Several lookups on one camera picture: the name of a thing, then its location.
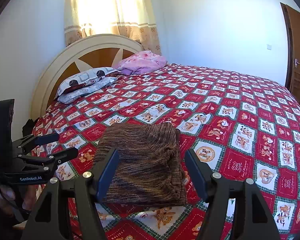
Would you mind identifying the cream wooden headboard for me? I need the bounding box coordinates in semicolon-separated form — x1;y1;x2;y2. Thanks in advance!
31;34;143;119

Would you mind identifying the brown wooden door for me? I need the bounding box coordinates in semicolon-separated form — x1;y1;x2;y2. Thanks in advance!
281;3;300;105

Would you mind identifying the person's left hand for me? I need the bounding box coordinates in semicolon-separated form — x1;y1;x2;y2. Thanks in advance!
0;185;38;215

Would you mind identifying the brown knitted sweater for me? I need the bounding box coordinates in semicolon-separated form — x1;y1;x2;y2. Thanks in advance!
94;122;187;207

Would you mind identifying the red patchwork bed cover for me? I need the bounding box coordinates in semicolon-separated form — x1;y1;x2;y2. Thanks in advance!
32;64;300;239

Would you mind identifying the grey patterned pillow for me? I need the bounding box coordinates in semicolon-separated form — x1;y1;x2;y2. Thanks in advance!
55;67;120;99

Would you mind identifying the beige patterned curtain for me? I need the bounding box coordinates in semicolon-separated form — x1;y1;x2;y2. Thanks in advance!
64;0;161;54

